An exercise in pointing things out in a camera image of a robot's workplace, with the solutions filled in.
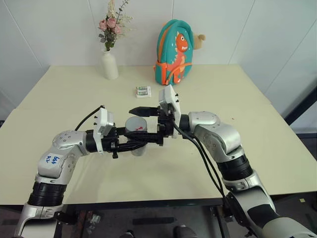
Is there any white ceramic vase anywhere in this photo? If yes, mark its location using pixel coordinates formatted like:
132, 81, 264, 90
101, 50, 119, 80

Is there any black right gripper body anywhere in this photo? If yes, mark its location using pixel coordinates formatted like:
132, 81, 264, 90
156, 104, 178, 147

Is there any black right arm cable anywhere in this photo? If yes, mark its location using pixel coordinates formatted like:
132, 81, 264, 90
172, 122, 233, 212

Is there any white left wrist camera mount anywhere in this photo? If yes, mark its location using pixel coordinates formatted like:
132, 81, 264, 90
93, 107, 115, 155

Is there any beige plush toy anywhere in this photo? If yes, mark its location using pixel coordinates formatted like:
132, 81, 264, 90
192, 33, 207, 51

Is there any teal dinosaur backpack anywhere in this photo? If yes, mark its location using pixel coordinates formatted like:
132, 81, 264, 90
154, 19, 195, 86

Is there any small white green box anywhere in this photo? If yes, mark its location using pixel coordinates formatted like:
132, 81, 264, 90
134, 85, 153, 98

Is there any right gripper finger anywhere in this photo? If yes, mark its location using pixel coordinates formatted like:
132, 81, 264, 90
125, 132, 164, 147
129, 106, 159, 118

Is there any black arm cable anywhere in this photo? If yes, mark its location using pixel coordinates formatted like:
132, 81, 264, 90
172, 122, 233, 212
74, 105, 104, 131

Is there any translucent plastic jar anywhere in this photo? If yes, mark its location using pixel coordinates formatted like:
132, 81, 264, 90
130, 146, 148, 158

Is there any grey cup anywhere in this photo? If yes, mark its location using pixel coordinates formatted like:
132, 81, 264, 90
125, 116, 149, 136

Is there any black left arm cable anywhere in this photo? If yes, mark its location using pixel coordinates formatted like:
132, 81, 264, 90
74, 105, 104, 131

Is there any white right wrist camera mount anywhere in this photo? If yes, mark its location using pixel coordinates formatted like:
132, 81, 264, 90
158, 84, 183, 138

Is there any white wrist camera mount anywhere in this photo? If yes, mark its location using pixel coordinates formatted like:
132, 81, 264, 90
93, 107, 115, 155
158, 84, 183, 138

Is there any pink flower bouquet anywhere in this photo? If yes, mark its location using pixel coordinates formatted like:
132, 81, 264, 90
98, 0, 136, 53

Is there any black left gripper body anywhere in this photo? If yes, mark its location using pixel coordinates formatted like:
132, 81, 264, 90
101, 126, 120, 160

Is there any black metal table frame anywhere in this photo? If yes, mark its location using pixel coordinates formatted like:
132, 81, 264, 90
56, 191, 317, 238

